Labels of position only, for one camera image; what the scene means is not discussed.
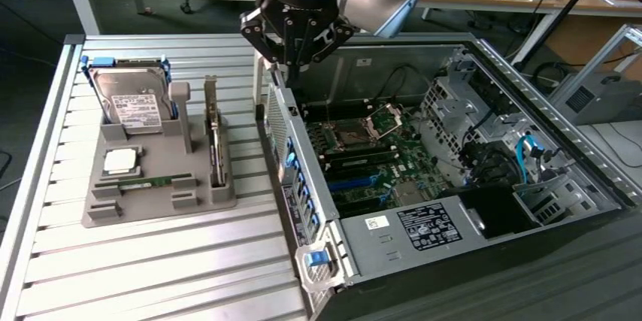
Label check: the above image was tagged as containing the black Nvidia graphics card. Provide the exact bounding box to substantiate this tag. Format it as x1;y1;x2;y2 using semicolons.
203;74;228;189

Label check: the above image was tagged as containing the black RAM slot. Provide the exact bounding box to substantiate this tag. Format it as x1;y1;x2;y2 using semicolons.
318;147;398;161
303;104;375;121
323;156;402;172

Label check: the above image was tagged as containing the metal socket cover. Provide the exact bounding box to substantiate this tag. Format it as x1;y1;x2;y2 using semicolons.
363;102;406;140

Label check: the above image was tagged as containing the open grey PC case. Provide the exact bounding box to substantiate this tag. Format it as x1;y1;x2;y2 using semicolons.
252;38;634;321

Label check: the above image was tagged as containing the CPU socket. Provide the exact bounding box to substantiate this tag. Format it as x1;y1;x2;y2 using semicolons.
326;120;378;149

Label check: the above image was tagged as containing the hard disk in blue caddy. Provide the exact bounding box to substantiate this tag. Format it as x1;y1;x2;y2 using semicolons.
79;56;180;136

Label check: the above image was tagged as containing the silver metal drive cage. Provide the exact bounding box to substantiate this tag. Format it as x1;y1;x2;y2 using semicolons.
418;72;507;171

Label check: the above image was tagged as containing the green motherboard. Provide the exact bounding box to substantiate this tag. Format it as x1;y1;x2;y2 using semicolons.
304;104;453;217

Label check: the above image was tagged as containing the silver CPU chip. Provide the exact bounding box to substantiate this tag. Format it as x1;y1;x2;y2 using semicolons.
102;147;139;177

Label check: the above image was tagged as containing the grey chipset heat sink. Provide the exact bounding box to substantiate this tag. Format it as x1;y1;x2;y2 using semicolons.
394;183;429;205

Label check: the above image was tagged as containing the black stand pole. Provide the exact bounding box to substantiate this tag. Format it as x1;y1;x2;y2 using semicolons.
511;0;615;72

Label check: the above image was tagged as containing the green RAM stick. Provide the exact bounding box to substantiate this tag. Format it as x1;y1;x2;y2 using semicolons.
115;176;176;189

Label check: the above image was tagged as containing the grey plastic parts rack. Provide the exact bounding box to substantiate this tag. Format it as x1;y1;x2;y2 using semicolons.
80;80;238;229

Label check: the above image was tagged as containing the grey computer tower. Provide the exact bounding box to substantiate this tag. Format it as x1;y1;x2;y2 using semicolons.
547;71;642;126

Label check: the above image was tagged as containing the grey power supply unit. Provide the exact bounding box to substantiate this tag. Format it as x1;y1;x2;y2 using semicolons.
328;195;495;287

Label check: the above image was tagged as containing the blue case latch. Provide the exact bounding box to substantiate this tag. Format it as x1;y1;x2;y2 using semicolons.
303;250;331;268

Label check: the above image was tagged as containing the silver disk bay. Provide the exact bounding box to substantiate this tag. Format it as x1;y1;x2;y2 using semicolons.
511;174;587;226

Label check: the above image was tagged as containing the black wire bundle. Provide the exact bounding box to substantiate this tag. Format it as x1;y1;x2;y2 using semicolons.
457;139;526;189

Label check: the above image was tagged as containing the light blue wire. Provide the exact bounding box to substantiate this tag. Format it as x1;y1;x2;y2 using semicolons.
511;129;547;186

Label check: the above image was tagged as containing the aluminium profile frame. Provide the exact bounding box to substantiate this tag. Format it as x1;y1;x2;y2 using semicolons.
583;23;642;74

